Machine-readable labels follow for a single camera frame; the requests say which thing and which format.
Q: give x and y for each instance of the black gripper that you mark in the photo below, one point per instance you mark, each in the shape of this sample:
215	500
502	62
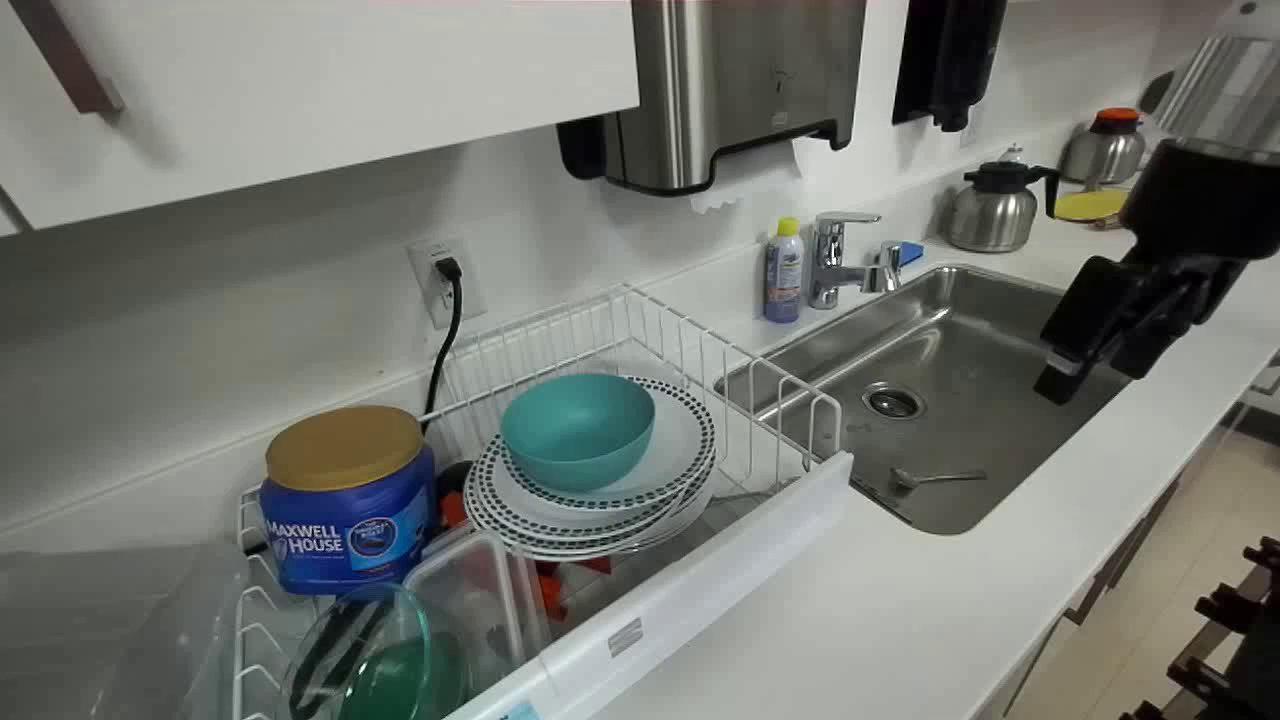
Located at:
1207	200

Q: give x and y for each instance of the chrome sink faucet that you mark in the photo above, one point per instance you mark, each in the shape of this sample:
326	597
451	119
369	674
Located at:
843	261

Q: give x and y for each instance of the steel carafe orange lid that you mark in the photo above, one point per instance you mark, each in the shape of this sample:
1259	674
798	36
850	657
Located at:
1107	150

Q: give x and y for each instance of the stainless steel sink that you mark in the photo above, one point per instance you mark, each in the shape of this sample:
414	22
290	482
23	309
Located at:
961	386

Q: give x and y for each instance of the blue sponge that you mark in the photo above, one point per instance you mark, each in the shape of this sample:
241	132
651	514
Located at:
910	249

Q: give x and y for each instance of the metal sink drain strainer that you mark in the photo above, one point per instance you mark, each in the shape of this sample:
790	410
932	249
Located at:
893	398

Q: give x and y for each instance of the metal spoon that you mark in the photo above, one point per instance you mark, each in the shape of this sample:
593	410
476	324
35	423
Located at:
932	478

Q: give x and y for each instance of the black hanging cloth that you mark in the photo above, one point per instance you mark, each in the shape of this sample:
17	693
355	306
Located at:
949	58

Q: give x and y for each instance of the black rack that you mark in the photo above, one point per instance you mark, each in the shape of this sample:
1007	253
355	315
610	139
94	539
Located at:
1220	643

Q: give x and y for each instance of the steel paper towel dispenser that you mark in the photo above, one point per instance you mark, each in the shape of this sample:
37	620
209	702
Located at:
724	80

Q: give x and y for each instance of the white patterned plate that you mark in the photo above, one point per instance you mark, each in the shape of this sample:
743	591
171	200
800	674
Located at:
561	533
665	462

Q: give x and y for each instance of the teal bowl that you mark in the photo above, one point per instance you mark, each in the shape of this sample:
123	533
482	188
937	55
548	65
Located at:
579	428

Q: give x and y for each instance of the red utensil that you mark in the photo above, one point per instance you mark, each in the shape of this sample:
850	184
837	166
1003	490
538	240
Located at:
574	579

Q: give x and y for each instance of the clear plastic container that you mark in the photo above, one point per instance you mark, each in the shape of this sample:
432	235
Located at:
482	604

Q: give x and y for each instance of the blue coffee can tan lid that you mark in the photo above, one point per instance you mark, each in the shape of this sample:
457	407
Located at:
344	500

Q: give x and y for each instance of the green glass bowl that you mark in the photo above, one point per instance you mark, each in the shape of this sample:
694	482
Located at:
403	666

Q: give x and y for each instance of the white upper cabinet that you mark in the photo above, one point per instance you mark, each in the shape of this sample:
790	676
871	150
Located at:
293	93

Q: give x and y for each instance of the black utensil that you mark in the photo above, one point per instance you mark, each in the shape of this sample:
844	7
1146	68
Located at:
323	645

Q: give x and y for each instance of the white wall outlet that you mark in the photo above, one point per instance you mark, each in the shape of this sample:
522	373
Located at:
443	273

